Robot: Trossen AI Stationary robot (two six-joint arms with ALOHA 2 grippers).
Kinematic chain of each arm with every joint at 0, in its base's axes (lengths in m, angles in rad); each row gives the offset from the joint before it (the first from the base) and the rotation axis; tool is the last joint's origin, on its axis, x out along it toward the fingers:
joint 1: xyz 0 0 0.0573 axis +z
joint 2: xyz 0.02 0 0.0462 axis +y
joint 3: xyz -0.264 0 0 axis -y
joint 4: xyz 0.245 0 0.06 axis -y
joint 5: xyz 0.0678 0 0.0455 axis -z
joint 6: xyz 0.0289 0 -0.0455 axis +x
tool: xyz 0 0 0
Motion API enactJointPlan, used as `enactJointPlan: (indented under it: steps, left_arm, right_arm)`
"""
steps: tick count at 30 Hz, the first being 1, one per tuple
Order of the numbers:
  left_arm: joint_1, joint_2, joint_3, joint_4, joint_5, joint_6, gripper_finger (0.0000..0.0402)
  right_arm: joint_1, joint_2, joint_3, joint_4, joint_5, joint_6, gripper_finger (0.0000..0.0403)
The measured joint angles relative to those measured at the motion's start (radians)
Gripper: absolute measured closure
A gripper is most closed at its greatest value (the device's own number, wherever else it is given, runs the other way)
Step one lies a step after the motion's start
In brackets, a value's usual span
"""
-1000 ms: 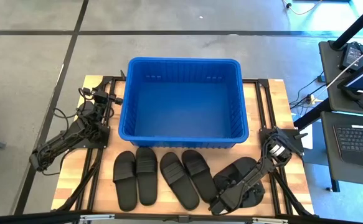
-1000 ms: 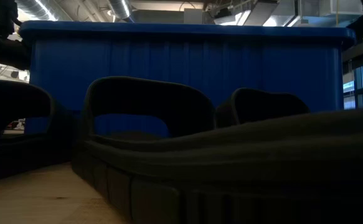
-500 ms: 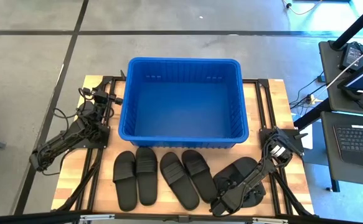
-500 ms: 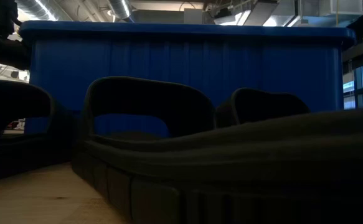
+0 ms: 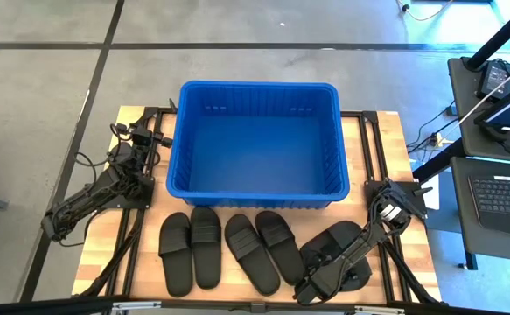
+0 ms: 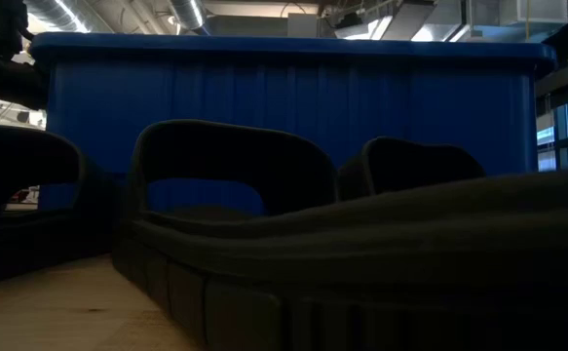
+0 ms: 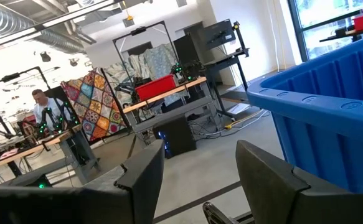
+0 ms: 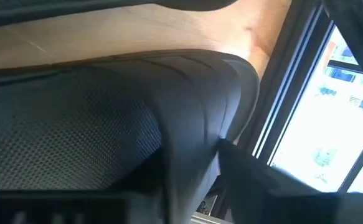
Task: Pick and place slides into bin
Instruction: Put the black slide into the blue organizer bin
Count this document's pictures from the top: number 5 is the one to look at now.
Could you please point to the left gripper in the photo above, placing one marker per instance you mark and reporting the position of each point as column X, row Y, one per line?
column 141, row 136

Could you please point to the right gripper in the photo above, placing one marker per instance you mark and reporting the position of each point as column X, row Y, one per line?
column 329, row 277

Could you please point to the blue plastic bin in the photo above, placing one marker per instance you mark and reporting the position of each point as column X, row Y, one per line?
column 259, row 153

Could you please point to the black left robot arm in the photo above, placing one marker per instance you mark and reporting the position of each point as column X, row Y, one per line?
column 84, row 199

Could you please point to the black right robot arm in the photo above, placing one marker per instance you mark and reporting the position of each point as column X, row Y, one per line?
column 368, row 236

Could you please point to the black rig crossbeam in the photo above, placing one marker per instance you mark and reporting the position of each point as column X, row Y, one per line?
column 302, row 307

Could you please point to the small grey beam clamp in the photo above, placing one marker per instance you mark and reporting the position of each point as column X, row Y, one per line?
column 258, row 307

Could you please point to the white paper sheet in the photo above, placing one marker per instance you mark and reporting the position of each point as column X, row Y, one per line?
column 432, row 199

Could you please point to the black desk with keyboard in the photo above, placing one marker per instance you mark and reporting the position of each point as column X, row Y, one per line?
column 464, row 227

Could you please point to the black diagonal desk leg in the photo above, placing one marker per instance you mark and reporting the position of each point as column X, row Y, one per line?
column 440, row 161

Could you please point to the black computer keyboard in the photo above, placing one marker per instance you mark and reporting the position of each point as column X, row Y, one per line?
column 504, row 197

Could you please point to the black desk with monitor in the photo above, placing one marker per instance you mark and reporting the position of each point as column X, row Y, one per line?
column 469, row 131

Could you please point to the black power adapter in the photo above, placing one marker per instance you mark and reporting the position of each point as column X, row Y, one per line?
column 493, row 79

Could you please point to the black diagonal pole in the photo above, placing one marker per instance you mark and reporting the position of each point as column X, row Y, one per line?
column 499, row 37

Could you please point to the black frame lever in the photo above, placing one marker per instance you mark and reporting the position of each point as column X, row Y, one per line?
column 172, row 106

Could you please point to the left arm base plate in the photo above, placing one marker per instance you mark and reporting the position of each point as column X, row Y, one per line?
column 147, row 202

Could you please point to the silver beam bracket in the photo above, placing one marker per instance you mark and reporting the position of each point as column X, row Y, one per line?
column 136, row 305
column 379, row 310

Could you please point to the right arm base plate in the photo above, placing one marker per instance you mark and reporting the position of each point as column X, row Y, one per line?
column 414, row 186

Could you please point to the black aluminium table frame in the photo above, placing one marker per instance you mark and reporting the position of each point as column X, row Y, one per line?
column 370, row 117

